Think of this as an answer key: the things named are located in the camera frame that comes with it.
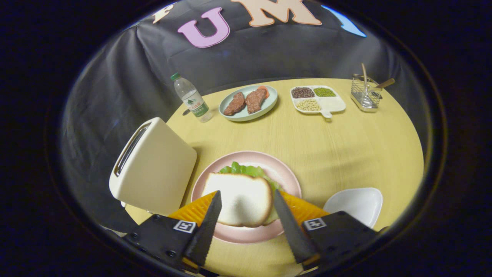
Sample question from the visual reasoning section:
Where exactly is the white divided dish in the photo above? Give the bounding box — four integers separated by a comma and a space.
290, 85, 346, 118

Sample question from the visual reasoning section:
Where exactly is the brown-handled utensil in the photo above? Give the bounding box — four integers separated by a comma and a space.
375, 78, 396, 91

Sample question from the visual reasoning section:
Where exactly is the cream toaster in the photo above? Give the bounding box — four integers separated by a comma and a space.
109, 117, 198, 217

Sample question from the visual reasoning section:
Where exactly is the white plate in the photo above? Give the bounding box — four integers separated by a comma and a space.
323, 187, 383, 229

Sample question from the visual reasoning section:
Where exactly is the pink plate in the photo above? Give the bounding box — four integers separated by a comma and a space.
191, 150, 302, 244

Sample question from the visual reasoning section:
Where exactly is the clear water bottle green cap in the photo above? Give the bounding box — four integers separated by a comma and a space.
170, 72, 213, 123

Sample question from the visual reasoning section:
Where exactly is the plain bread slice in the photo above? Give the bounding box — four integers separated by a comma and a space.
201, 173, 273, 227

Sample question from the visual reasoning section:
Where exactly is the green lettuce leaf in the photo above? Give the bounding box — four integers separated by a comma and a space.
219, 161, 283, 225

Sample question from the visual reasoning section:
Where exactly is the wire cutlery basket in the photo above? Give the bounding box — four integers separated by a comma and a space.
351, 74, 382, 112

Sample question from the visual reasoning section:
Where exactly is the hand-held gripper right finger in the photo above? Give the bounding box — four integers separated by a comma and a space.
272, 189, 379, 270

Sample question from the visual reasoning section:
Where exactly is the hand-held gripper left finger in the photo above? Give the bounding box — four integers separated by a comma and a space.
123, 190, 223, 272

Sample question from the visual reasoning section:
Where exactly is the light blue plate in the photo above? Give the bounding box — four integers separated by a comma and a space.
218, 85, 278, 122

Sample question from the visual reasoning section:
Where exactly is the pile of pale soybeans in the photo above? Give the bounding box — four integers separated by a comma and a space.
296, 99, 322, 112

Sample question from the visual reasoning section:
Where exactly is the pile of dark seeds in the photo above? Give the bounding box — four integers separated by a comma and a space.
291, 87, 316, 99

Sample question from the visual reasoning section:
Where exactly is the brown meat patty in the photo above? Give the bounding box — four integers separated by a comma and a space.
245, 88, 267, 114
223, 92, 246, 116

